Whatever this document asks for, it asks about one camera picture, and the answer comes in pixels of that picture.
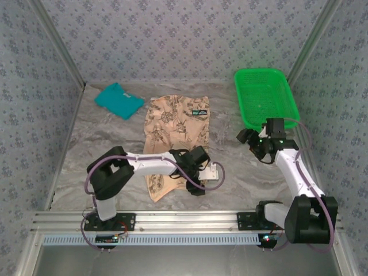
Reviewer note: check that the peach printed t-shirt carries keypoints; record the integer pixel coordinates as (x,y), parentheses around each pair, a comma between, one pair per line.
(172,120)

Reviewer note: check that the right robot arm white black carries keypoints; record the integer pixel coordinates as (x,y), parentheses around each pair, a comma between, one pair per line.
(289,172)

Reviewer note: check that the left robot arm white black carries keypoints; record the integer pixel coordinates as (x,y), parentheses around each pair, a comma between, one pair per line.
(149,168)

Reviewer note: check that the folded teal t-shirt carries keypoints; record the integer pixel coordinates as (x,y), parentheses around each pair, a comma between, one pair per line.
(118,100)

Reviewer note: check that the green plastic basket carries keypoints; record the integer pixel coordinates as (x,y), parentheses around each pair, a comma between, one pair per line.
(264,95)

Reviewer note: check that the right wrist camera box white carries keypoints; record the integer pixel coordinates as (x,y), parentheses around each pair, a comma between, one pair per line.
(262,131)

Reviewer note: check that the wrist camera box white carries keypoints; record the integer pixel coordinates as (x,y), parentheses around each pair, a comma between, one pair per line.
(211,172)
(262,131)

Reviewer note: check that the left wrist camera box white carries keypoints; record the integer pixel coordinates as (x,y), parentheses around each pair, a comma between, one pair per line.
(211,172)

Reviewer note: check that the aluminium mounting rail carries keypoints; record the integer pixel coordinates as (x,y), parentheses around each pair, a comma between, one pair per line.
(184,221)

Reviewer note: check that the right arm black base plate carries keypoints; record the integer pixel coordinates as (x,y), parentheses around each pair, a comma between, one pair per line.
(244,221)

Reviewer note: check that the aluminium perforated rail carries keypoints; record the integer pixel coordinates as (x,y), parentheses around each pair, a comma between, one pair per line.
(172,239)

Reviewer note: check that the aluminium frame post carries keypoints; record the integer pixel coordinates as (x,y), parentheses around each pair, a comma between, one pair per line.
(60,43)
(311,43)

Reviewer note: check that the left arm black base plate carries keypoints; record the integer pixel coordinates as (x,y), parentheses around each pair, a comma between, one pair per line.
(128,221)

